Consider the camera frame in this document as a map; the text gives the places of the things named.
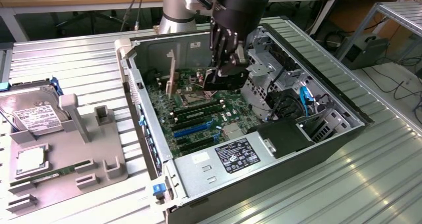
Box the open black PC case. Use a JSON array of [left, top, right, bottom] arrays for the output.
[[113, 23, 375, 224]]

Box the graphics card with metal bracket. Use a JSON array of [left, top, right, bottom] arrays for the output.
[[165, 48, 251, 101]]

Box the grey power supply unit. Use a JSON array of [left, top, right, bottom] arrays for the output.
[[172, 131, 276, 200]]

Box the black tripod stand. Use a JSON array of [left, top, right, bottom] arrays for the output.
[[53, 10, 129, 33]]

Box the thin black disk wire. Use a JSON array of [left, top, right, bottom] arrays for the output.
[[0, 107, 17, 131]]

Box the installed RAM stick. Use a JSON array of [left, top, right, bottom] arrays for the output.
[[171, 102, 226, 123]]

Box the silver chipset heatsink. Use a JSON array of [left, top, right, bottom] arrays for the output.
[[222, 124, 246, 140]]

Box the green RAM stick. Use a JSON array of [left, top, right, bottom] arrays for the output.
[[8, 159, 92, 187]]

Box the silver metal drive cage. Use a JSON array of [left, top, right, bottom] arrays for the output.
[[238, 27, 303, 122]]

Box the wooden desk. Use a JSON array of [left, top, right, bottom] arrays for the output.
[[0, 0, 414, 42]]

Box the black box with handle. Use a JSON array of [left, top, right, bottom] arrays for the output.
[[339, 36, 392, 70]]

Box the hanging grey cable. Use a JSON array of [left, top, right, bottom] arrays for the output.
[[120, 0, 145, 32]]

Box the silver hard disk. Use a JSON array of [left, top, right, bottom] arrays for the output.
[[0, 84, 65, 136]]

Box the blue disk carrier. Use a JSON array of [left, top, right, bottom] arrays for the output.
[[0, 76, 65, 96]]

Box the CPU socket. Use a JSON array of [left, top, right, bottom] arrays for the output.
[[176, 88, 215, 107]]

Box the silver CPU chip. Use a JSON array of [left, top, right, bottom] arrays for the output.
[[15, 148, 47, 172]]

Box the blue expansion slot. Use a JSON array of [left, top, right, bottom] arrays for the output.
[[172, 123, 215, 139]]

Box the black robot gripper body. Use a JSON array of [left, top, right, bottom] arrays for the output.
[[211, 0, 268, 45]]

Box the black expansion slot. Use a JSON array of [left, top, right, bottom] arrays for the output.
[[177, 136, 215, 152]]

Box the metal slat shelf frame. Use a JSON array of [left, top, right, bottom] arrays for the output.
[[335, 1, 422, 61]]

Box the blue data wire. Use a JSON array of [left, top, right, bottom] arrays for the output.
[[299, 85, 315, 117]]

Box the black cable on white table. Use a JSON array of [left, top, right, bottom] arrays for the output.
[[362, 58, 422, 116]]

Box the black plastic air duct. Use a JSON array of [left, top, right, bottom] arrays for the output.
[[247, 116, 318, 160]]

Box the grey parts rack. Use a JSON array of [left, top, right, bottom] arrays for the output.
[[0, 92, 129, 214]]

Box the green motherboard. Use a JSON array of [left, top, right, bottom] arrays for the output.
[[144, 68, 259, 158]]

